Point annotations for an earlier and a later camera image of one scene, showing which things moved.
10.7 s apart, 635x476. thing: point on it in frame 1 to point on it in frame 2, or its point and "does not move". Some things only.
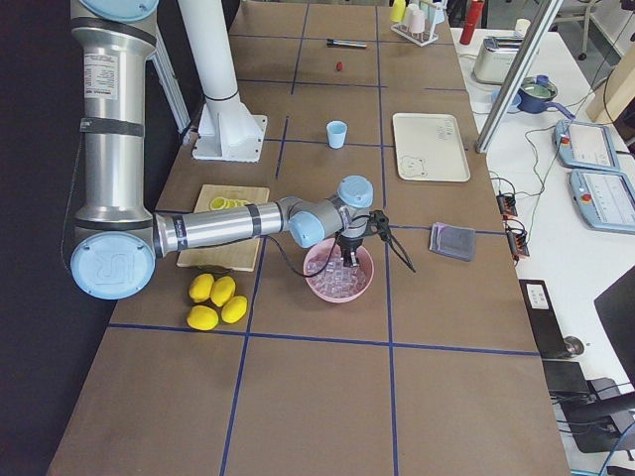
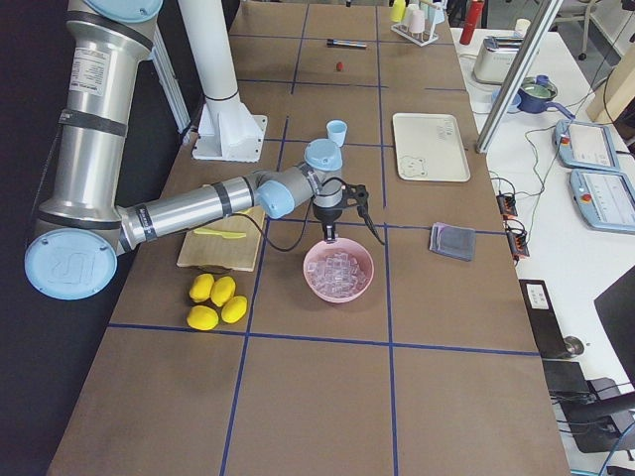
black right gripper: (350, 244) to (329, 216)
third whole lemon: (234, 309) does not move
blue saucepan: (536, 93) does not move
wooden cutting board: (239, 255) does not move
